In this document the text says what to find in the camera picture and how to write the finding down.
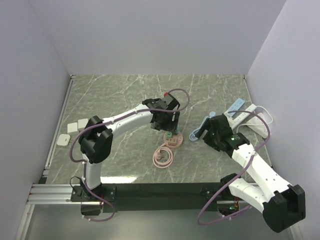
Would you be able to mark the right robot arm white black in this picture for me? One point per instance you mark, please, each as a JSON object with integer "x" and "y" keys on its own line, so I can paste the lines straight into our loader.
{"x": 281, "y": 204}

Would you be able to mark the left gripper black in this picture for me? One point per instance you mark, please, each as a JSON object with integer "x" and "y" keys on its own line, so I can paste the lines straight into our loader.
{"x": 171, "y": 126}

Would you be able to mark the pink round power strip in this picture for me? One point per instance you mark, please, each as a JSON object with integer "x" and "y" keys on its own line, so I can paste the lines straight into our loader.
{"x": 174, "y": 142}

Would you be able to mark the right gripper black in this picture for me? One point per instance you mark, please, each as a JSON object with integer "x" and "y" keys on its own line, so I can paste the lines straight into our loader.
{"x": 208, "y": 126}

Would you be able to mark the aluminium rail frame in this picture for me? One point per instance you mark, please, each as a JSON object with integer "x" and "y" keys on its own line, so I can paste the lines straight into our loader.
{"x": 65, "y": 194}

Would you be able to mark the blue long power strip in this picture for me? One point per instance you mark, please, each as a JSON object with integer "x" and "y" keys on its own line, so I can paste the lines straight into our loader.
{"x": 231, "y": 111}

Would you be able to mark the white square charger plug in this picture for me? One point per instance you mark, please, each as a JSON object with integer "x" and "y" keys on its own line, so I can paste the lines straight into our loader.
{"x": 72, "y": 128}

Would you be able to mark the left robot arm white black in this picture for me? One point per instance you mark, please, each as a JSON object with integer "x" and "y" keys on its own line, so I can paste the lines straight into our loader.
{"x": 97, "y": 137}

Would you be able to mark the black base bar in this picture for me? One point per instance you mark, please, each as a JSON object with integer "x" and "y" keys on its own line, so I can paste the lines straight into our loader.
{"x": 151, "y": 196}

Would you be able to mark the green plug adapter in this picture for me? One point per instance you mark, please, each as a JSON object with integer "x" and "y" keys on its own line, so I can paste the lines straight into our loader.
{"x": 168, "y": 135}

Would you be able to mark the white power strip coloured sockets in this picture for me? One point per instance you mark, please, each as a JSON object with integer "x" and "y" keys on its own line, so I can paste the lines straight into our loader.
{"x": 235, "y": 122}

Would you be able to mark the white rounded charger plug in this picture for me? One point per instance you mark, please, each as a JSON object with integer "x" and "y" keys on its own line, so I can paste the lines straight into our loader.
{"x": 63, "y": 140}

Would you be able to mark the blue plug adapter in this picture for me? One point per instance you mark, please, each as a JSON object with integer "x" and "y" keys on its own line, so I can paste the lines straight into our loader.
{"x": 81, "y": 123}

